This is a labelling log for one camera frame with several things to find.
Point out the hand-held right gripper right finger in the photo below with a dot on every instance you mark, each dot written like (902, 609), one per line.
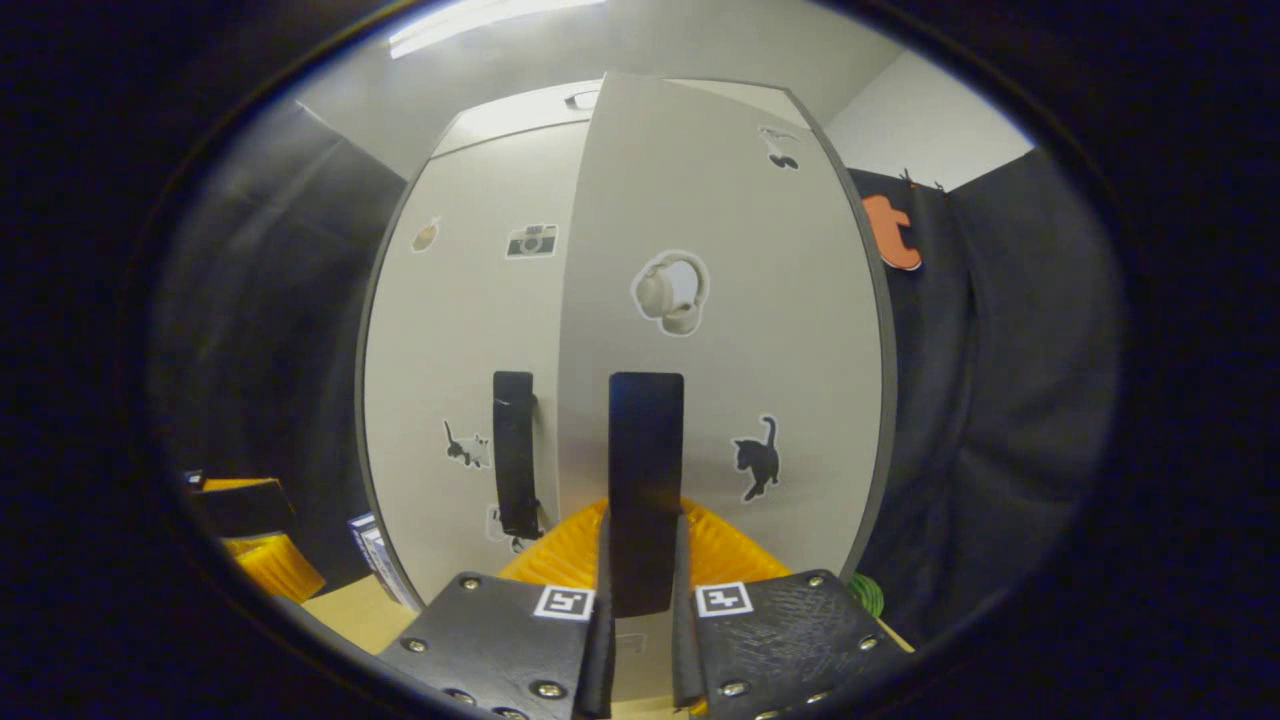
(780, 640)

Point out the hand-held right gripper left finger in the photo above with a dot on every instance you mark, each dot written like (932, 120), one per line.
(500, 640)

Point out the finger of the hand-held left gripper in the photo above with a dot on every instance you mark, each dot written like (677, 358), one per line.
(245, 510)
(280, 570)

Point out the white double-door shoe cabinet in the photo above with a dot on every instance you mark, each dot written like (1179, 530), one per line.
(889, 400)

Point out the white shoe cabinet door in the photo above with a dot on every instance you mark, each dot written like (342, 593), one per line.
(760, 330)
(450, 340)

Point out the white cabinet drawer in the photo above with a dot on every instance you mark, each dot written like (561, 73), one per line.
(510, 120)

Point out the blue white box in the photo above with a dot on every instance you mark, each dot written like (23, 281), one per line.
(372, 550)

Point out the black backdrop cloth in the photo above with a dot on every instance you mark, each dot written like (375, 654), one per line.
(270, 330)
(1020, 380)

